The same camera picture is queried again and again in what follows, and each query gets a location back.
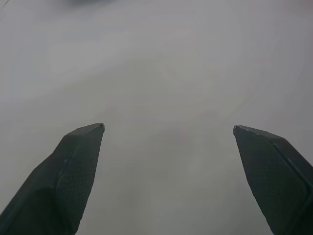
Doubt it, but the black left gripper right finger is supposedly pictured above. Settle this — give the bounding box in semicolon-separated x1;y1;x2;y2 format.
232;125;313;235

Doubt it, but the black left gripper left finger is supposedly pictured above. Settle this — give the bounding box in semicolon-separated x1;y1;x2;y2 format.
0;122;105;235

